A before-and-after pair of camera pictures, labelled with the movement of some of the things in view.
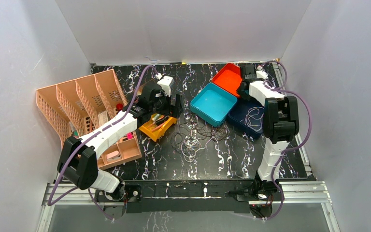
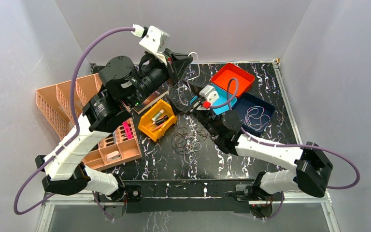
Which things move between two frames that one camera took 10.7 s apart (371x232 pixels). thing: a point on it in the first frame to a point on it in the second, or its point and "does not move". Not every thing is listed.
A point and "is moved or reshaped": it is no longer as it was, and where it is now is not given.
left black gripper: x=175 y=104 to x=172 y=66
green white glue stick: x=157 y=116 does not move
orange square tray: x=229 y=79 does not move
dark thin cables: x=192 y=137 is moved or reshaped
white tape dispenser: x=113 y=155 does not move
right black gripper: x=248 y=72 to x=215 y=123
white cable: x=253 y=119 does not move
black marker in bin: x=161 y=121 does not move
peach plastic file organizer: x=73 y=107 does not move
